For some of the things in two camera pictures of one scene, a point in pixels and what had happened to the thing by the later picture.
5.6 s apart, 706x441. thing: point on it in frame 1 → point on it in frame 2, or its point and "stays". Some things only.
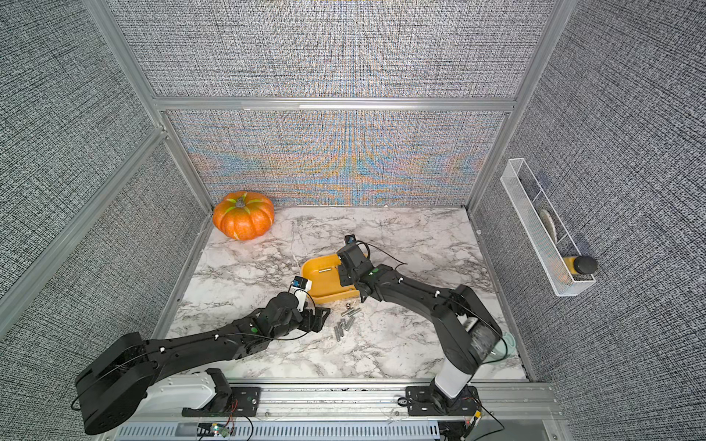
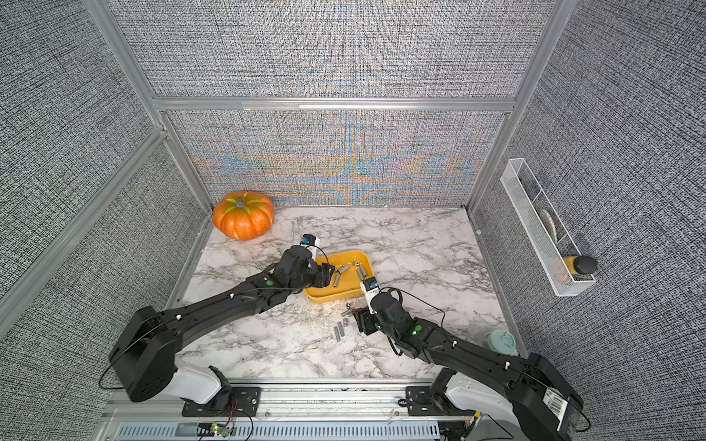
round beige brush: (550, 224) stays
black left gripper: (318, 319) → (323, 274)
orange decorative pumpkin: (243, 215) stays
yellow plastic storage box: (322, 275) stays
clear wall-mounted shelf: (545, 230) stays
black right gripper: (342, 272) → (362, 317)
